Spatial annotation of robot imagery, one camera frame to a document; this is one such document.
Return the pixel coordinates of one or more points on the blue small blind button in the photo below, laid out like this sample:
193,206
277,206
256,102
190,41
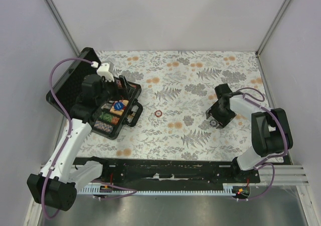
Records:
118,106

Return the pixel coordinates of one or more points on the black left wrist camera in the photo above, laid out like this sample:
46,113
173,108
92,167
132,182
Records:
91,86

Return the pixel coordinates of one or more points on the red Texas Holdem card deck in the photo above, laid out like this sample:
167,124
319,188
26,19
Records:
119,113

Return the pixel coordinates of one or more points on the blue 10 chip stack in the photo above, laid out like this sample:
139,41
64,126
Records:
213,123

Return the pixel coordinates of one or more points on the floral patterned table mat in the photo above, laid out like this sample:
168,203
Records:
182,85

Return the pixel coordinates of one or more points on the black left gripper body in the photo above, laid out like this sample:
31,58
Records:
109,92

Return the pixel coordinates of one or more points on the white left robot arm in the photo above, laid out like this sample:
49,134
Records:
55,185

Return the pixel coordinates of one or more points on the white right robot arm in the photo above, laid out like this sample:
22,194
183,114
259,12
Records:
270,132

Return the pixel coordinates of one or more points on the black poker set case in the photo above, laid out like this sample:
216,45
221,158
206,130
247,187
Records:
66,90

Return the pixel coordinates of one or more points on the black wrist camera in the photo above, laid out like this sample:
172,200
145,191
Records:
91,86
222,89

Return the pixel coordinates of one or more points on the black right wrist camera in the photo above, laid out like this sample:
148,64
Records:
222,89

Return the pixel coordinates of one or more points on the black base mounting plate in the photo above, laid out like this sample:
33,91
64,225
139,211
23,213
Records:
170,175

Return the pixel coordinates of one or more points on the red 5 poker chip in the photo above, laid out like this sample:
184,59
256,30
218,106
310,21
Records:
158,113

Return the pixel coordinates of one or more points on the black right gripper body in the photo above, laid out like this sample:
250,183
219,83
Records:
222,116

